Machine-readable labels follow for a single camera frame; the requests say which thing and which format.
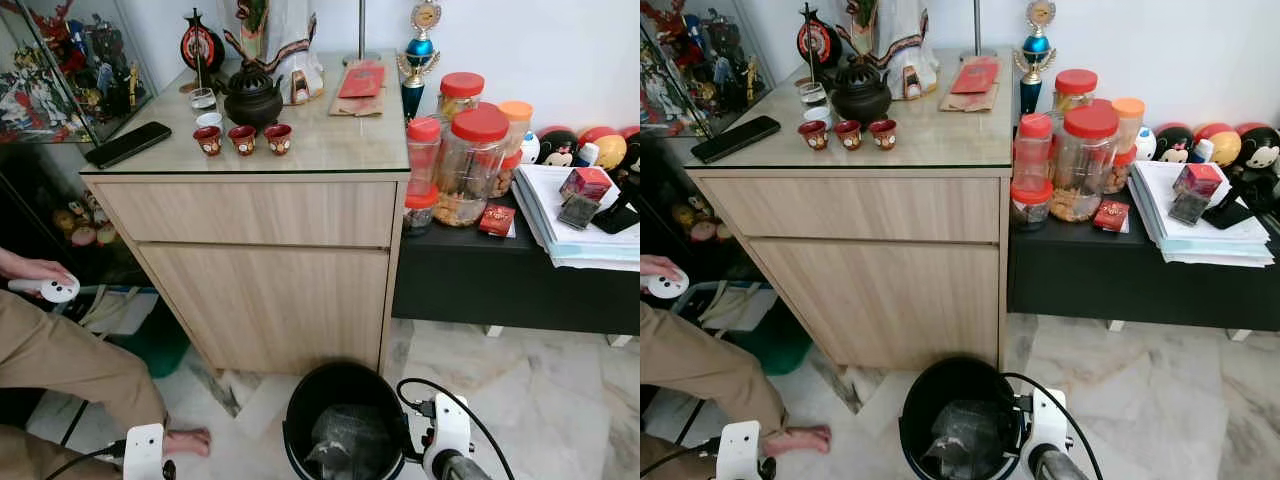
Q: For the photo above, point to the green plastic bucket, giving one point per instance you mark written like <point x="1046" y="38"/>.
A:
<point x="160" y="345"/>
<point x="785" y="342"/>

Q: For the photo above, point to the white handheld controller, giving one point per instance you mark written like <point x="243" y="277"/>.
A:
<point x="668" y="286"/>
<point x="55" y="291"/>

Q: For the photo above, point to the small red cup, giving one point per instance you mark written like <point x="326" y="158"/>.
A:
<point x="278" y="139"/>
<point x="812" y="135"/>
<point x="883" y="134"/>
<point x="848" y="135"/>
<point x="242" y="140"/>
<point x="208" y="141"/>

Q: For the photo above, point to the stack of white papers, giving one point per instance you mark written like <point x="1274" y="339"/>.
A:
<point x="590" y="248"/>
<point x="1210" y="245"/>

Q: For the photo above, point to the black smartphone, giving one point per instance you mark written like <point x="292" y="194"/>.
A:
<point x="128" y="145"/>
<point x="735" y="139"/>

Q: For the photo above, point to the metal lamp stand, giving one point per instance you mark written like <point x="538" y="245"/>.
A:
<point x="977" y="28"/>
<point x="362" y="30"/>

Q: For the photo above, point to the round red black plaque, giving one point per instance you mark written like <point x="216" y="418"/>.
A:
<point x="819" y="42"/>
<point x="202" y="45"/>

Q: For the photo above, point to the person in khaki trousers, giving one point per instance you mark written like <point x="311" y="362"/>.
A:
<point x="70" y="360"/>
<point x="700" y="370"/>

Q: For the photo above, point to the small white cup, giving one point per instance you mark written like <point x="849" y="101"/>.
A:
<point x="817" y="114"/>
<point x="209" y="120"/>

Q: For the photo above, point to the light wood cabinet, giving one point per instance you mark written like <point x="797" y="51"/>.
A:
<point x="870" y="280"/>
<point x="260" y="280"/>

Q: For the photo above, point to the black mouse plush head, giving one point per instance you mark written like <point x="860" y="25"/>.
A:
<point x="1173" y="143"/>
<point x="556" y="148"/>

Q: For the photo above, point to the small plastic jar red lid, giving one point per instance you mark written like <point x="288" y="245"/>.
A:
<point x="420" y="210"/>
<point x="1030" y="205"/>

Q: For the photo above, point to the medium plastic jar red lid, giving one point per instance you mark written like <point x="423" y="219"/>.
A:
<point x="461" y="88"/>
<point x="1075" y="85"/>

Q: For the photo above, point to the black low console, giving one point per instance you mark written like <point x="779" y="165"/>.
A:
<point x="480" y="285"/>
<point x="1100" y="280"/>

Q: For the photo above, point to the brown paper envelope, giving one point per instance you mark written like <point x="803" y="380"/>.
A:
<point x="350" y="105"/>
<point x="965" y="102"/>

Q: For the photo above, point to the black rubbish bin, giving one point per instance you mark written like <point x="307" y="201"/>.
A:
<point x="330" y="385"/>
<point x="945" y="382"/>

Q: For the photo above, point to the large plastic jar red lid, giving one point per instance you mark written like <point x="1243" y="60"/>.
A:
<point x="1085" y="170"/>
<point x="470" y="170"/>

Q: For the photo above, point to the red envelope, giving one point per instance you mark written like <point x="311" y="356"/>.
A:
<point x="975" y="76"/>
<point x="362" y="80"/>

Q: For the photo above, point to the plastic jar orange lid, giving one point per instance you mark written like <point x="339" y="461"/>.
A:
<point x="516" y="115"/>
<point x="1129" y="112"/>

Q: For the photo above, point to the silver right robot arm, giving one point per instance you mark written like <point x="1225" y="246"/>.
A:
<point x="462" y="470"/>
<point x="1055" y="466"/>

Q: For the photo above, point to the black incense burner pot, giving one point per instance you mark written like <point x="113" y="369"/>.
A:
<point x="252" y="98"/>
<point x="860" y="93"/>

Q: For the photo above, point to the narrow plastic jar red lid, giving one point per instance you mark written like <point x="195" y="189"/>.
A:
<point x="423" y="150"/>
<point x="1033" y="148"/>

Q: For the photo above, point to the white robed statue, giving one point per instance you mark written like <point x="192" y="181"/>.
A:
<point x="905" y="40"/>
<point x="295" y="45"/>

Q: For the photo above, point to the glass figurine display case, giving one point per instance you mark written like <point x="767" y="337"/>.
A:
<point x="70" y="70"/>
<point x="700" y="65"/>

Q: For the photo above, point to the small flat red box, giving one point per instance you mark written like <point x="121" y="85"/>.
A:
<point x="497" y="221"/>
<point x="1111" y="216"/>

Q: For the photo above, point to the dark grey packet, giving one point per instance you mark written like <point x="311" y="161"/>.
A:
<point x="1188" y="208"/>
<point x="578" y="212"/>

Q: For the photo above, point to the black plastic bag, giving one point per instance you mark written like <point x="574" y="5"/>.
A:
<point x="962" y="440"/>
<point x="348" y="445"/>

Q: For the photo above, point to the clear glass cup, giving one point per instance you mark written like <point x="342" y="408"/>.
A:
<point x="811" y="94"/>
<point x="203" y="100"/>

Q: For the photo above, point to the person's left hand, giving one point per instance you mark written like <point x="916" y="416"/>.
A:
<point x="35" y="267"/>
<point x="658" y="267"/>

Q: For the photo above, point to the red cube box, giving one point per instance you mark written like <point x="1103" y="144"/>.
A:
<point x="1198" y="180"/>
<point x="586" y="184"/>

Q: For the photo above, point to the black mouse plush red bow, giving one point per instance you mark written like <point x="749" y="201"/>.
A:
<point x="632" y="150"/>
<point x="1260" y="160"/>

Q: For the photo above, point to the slim snack jar red lid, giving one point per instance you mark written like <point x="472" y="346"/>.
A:
<point x="509" y="172"/>
<point x="1122" y="170"/>

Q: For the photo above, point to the yellow red plush toy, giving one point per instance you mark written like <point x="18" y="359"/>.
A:
<point x="608" y="150"/>
<point x="1222" y="146"/>

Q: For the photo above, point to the small white bottle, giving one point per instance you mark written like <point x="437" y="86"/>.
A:
<point x="1201" y="151"/>
<point x="587" y="156"/>

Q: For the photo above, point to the small white figure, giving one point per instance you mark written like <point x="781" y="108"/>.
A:
<point x="1147" y="144"/>
<point x="529" y="148"/>

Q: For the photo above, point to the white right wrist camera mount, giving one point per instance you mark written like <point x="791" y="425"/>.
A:
<point x="452" y="425"/>
<point x="1048" y="420"/>

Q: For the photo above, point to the pile of small toys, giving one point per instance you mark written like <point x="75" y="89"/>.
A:
<point x="703" y="224"/>
<point x="85" y="228"/>

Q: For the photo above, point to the blue gold trophy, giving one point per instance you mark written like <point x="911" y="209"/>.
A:
<point x="1036" y="46"/>
<point x="419" y="50"/>

